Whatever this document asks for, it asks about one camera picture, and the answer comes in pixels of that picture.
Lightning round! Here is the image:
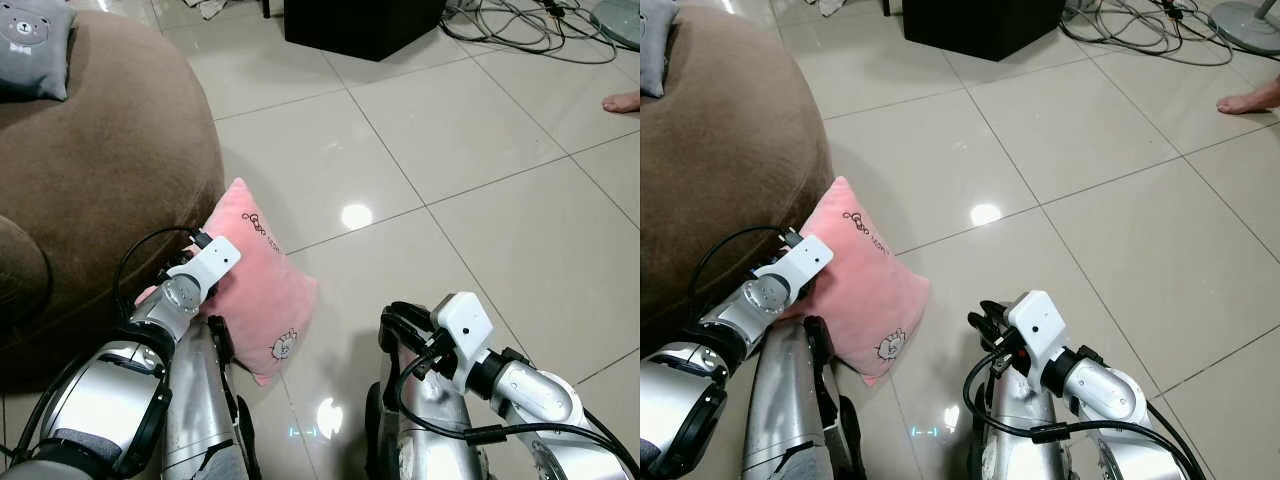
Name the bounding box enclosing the pink plush pillow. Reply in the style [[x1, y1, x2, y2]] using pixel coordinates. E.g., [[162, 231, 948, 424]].
[[135, 178, 319, 387], [790, 176, 932, 388]]

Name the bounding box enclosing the brown round fabric sofa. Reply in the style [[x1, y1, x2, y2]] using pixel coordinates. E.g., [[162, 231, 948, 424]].
[[0, 10, 227, 393], [640, 5, 835, 353]]

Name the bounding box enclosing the silver right robot leg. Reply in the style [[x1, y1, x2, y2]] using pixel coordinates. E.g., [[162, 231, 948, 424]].
[[364, 340, 493, 480], [962, 352, 1065, 480]]

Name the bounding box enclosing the silver robot leg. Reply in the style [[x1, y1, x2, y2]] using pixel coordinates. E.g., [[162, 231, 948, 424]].
[[364, 340, 493, 480], [742, 314, 867, 480], [962, 352, 1065, 480], [160, 314, 263, 480]]

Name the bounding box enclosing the silver left robot leg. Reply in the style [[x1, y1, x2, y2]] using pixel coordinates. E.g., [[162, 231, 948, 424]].
[[742, 314, 867, 480], [160, 314, 263, 480]]

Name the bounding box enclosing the black box cabinet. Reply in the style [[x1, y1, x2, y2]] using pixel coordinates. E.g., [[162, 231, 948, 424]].
[[903, 0, 1067, 63], [284, 0, 448, 63]]

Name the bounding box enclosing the grey round fan base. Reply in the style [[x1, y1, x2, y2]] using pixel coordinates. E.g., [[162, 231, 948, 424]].
[[1208, 0, 1280, 61], [590, 0, 641, 52]]

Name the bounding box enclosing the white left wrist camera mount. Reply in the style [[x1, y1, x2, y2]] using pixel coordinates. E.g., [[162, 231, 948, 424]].
[[180, 238, 242, 301], [768, 234, 834, 301]]

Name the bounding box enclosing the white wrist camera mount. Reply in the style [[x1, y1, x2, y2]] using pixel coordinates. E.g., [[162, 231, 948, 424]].
[[180, 238, 242, 301], [768, 234, 834, 301], [1006, 290, 1063, 373], [430, 292, 497, 379]]

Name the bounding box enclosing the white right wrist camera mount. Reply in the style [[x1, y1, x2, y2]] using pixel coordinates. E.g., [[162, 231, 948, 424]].
[[430, 292, 497, 379], [1006, 290, 1063, 373]]

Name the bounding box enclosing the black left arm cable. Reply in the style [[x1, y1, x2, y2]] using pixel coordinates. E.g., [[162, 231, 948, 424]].
[[686, 226, 807, 323], [113, 226, 215, 323]]

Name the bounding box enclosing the black floor cable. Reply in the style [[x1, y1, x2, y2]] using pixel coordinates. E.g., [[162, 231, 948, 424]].
[[1058, 0, 1237, 69], [440, 0, 621, 67]]

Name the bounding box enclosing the grey floor cable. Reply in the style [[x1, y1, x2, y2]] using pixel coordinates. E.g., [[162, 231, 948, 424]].
[[445, 0, 593, 33], [1064, 0, 1213, 33]]

